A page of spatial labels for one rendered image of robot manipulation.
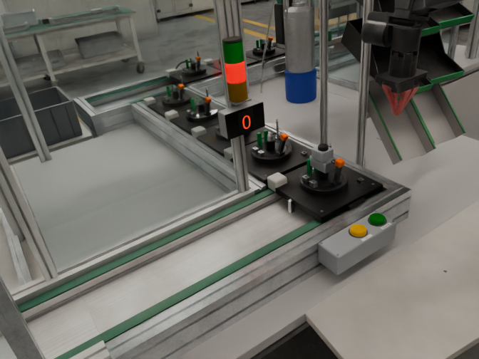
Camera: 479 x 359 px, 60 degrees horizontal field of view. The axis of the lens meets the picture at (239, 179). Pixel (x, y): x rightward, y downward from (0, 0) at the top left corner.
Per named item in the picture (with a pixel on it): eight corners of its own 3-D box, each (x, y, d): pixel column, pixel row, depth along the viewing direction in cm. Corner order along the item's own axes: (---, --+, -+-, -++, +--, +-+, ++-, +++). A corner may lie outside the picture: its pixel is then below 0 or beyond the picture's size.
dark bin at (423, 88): (430, 90, 121) (441, 70, 115) (393, 101, 117) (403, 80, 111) (374, 33, 135) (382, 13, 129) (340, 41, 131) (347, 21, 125)
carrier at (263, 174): (321, 159, 141) (321, 125, 134) (264, 186, 131) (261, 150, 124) (277, 137, 159) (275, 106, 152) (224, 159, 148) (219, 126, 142)
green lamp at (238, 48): (248, 60, 104) (246, 40, 102) (231, 65, 102) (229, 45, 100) (237, 57, 108) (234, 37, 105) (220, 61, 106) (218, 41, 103)
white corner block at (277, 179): (288, 188, 128) (287, 177, 126) (276, 194, 126) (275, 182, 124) (279, 181, 131) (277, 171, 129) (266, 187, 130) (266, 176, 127)
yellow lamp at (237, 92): (251, 98, 109) (249, 80, 107) (235, 104, 107) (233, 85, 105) (241, 94, 113) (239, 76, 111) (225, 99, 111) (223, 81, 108)
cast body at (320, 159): (336, 168, 120) (336, 147, 117) (325, 174, 119) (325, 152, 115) (316, 158, 127) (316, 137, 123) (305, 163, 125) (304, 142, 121)
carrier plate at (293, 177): (383, 189, 122) (383, 184, 121) (321, 223, 112) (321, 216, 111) (324, 161, 140) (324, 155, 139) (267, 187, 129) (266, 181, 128)
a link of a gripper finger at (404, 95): (378, 112, 101) (381, 75, 95) (398, 105, 104) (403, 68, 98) (400, 122, 96) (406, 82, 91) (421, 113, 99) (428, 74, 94)
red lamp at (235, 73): (249, 80, 107) (248, 60, 104) (233, 85, 105) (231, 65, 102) (239, 75, 111) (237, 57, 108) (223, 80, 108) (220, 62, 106)
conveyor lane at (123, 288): (380, 214, 127) (382, 186, 122) (115, 368, 91) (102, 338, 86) (316, 178, 148) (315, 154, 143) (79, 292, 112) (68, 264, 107)
